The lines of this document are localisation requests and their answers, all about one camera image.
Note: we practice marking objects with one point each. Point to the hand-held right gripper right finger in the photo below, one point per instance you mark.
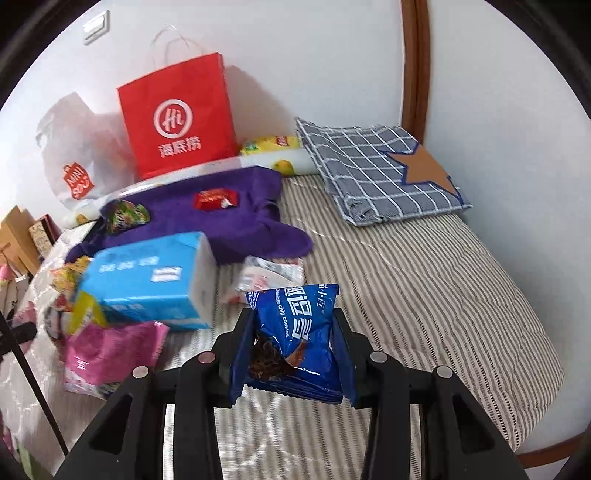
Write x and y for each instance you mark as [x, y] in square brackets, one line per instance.
[349, 374]

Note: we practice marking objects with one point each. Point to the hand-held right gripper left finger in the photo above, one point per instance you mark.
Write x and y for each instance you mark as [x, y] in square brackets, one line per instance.
[236, 378]

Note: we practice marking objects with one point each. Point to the blue cookie packet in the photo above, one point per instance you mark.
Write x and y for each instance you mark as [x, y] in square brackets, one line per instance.
[295, 332]

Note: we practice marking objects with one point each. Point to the purple fuzzy bed tray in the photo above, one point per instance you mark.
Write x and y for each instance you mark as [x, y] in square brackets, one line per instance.
[251, 230]

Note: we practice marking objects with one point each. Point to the white snack packet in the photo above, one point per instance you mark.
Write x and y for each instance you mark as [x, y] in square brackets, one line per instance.
[272, 276]

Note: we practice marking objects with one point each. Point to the magenta snack packet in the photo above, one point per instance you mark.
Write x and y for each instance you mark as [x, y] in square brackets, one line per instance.
[111, 355]

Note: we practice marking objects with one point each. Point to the blue tissue pack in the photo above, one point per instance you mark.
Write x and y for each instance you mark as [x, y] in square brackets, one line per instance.
[138, 277]

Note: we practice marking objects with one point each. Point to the yellow snack packet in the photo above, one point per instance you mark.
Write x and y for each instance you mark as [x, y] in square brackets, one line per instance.
[85, 314]

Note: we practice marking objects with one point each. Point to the small red snack packet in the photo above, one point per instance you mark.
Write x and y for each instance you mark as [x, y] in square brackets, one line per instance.
[213, 200]

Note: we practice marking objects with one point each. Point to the green purple snack packet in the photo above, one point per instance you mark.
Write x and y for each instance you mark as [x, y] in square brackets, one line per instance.
[124, 217]

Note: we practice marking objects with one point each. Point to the colourful snack packet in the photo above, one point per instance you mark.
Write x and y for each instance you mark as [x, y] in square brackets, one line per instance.
[69, 274]

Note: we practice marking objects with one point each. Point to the black tripod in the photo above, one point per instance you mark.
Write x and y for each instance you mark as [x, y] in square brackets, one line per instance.
[27, 369]

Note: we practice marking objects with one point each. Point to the blue checked cloth brown star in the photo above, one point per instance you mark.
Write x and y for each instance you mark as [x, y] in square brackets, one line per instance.
[360, 157]

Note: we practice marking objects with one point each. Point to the yellow chip packet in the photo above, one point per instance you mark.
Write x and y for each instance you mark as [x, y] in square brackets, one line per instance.
[270, 143]

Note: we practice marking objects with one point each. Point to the patterned gift box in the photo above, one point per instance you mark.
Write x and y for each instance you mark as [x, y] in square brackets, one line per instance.
[44, 233]

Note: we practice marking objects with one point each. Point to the white plastic bag orange logo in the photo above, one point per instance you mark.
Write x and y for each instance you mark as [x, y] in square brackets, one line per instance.
[69, 138]

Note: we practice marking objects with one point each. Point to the red paper bag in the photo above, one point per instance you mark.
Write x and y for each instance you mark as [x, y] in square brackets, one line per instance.
[175, 92]

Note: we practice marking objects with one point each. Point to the wooden door frame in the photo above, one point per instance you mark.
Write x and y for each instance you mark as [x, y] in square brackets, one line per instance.
[415, 69]

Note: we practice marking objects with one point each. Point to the white wall switch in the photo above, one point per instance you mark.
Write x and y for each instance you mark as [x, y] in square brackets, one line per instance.
[97, 27]

